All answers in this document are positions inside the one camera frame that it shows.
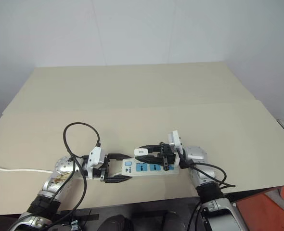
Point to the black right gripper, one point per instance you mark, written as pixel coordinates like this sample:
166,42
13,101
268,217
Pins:
168,155

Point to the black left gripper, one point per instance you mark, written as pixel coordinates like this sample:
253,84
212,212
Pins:
104,169

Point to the white charger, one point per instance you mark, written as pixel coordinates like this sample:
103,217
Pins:
142,152

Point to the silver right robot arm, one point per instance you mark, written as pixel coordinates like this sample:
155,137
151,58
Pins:
197,156

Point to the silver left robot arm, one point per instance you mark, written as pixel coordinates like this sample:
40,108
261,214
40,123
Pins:
60,168

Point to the white power strip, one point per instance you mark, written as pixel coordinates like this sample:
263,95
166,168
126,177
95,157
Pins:
154,171

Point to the small teal white connector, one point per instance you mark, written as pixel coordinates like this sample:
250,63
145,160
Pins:
74,225

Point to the orange panel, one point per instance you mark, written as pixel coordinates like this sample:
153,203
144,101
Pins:
267,211

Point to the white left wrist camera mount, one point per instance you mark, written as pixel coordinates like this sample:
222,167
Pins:
95,156

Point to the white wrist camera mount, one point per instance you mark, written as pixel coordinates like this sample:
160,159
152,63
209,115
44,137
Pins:
95,156
175,140

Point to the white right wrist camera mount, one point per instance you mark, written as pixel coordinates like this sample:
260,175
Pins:
175,140

